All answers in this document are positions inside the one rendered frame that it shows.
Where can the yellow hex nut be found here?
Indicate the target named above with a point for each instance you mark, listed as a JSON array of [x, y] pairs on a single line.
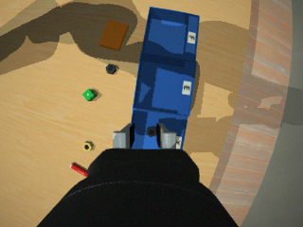
[[87, 146]]

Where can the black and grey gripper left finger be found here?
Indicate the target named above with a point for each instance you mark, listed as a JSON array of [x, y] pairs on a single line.
[[124, 138]]

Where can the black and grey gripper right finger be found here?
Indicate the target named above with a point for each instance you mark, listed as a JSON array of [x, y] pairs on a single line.
[[166, 137]]

